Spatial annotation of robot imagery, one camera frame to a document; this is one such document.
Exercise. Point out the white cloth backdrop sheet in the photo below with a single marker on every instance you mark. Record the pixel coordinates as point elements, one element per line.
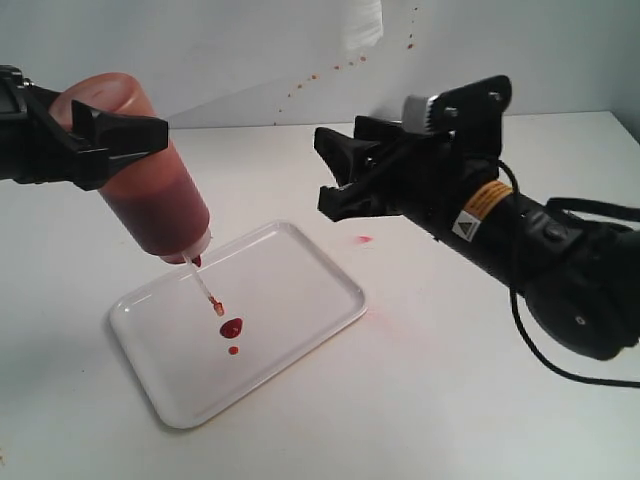
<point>202,63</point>

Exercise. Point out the red sauce drops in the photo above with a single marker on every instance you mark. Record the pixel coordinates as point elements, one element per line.
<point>232,328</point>

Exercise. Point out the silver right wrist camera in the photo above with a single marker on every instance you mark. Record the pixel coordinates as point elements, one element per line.
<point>473,112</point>

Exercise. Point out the red sauce squeeze bottle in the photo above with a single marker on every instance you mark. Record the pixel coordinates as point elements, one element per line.
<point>156,198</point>

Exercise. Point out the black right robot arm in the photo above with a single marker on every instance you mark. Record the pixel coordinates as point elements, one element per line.
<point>576,269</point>

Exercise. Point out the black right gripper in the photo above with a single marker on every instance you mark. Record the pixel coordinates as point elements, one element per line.
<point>440,183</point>

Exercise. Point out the white rectangular plastic tray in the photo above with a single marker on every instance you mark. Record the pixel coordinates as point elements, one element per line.
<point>291,296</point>

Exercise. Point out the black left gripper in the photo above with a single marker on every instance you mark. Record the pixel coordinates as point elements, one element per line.
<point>35,148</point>

